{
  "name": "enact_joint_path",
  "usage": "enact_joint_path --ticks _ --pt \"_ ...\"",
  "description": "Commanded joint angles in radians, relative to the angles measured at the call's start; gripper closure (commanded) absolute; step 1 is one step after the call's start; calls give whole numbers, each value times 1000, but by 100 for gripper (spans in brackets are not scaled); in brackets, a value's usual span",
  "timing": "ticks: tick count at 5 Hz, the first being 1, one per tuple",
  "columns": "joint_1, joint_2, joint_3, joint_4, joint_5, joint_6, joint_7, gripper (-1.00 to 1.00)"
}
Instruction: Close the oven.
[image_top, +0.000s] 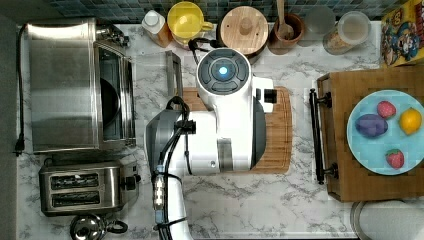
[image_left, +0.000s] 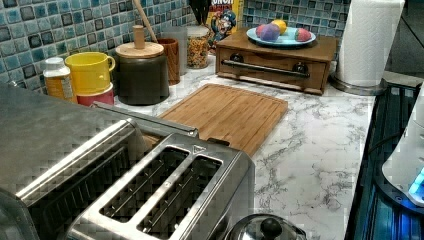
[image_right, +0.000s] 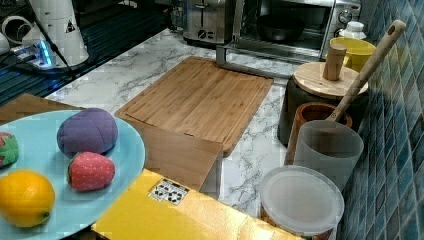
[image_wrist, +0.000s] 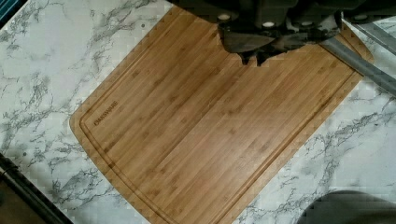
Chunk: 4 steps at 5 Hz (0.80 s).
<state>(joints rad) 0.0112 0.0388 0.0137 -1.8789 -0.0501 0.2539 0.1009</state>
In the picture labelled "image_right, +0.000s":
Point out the silver toaster oven door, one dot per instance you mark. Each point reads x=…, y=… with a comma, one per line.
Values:
x=253, y=55

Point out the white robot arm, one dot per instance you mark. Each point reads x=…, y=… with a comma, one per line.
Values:
x=58, y=42

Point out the silver toaster oven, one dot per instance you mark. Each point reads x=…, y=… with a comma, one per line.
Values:
x=323, y=19

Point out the black pan inside oven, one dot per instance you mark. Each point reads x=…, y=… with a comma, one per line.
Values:
x=279, y=28

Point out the bamboo cutting board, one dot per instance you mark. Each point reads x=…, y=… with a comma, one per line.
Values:
x=200, y=99

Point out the wooden drawer box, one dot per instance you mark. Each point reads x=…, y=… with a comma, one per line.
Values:
x=195, y=163

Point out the brown wooden utensil cup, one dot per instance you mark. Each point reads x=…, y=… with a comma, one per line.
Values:
x=312, y=118

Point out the silver two-slot toaster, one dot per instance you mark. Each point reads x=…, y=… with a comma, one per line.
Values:
x=209, y=21

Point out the yellow box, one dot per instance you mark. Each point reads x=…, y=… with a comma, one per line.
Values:
x=156, y=208

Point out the plastic container with clear lid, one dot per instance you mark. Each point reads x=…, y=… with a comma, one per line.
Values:
x=301, y=201

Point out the dark jar with wooden lid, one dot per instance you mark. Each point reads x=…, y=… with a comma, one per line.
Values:
x=308, y=84

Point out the purple plush fruit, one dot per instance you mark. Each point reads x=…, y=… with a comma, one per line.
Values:
x=93, y=130

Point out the frosted plastic cup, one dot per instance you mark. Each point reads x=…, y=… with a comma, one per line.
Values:
x=334, y=154

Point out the yellow mug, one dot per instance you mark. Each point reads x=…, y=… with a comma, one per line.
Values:
x=358, y=52

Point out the white-capped spice bottle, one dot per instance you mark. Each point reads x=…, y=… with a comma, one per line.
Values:
x=353, y=30

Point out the orange plush lemon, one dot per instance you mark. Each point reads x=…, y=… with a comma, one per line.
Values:
x=26, y=199

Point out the red green plush strawberry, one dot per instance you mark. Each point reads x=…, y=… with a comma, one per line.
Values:
x=9, y=149

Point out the wooden spoon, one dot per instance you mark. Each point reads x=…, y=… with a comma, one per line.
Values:
x=390, y=37

